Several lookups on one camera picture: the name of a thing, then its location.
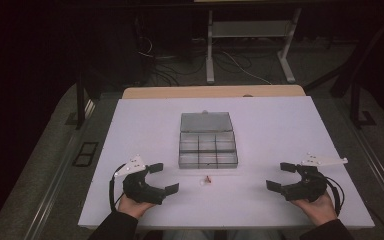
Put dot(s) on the person's right hand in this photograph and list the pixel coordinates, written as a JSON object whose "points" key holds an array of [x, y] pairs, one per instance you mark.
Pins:
{"points": [[316, 210]]}

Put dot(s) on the white foam board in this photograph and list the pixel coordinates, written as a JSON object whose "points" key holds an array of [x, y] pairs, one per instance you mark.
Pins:
{"points": [[263, 133]]}

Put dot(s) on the clear plastic compartment box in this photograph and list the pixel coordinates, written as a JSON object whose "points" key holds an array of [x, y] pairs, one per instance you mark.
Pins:
{"points": [[207, 146]]}

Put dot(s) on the small clear round part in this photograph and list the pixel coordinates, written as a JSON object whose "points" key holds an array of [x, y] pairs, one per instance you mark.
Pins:
{"points": [[203, 182]]}

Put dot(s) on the small red part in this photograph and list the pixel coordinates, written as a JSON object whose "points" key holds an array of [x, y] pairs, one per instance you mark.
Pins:
{"points": [[208, 179]]}

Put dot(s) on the wooden table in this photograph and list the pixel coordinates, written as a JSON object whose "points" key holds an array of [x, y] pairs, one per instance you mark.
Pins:
{"points": [[213, 91]]}

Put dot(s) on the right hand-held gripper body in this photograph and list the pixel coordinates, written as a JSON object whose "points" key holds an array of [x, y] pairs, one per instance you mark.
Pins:
{"points": [[305, 188]]}

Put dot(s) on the metal floor rail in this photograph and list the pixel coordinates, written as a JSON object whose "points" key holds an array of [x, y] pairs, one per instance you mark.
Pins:
{"points": [[60, 173], [376, 166]]}

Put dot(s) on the person's left hand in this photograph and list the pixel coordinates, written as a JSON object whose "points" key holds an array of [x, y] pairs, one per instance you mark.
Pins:
{"points": [[134, 206]]}

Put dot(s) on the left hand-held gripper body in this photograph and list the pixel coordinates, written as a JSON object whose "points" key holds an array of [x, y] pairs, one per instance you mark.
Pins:
{"points": [[140, 188]]}

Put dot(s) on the white metal stand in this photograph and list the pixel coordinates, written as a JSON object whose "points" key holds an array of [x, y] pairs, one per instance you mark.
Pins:
{"points": [[246, 29]]}

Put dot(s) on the black metal stand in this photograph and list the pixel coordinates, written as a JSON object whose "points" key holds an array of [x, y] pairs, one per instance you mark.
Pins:
{"points": [[356, 106], [80, 100]]}

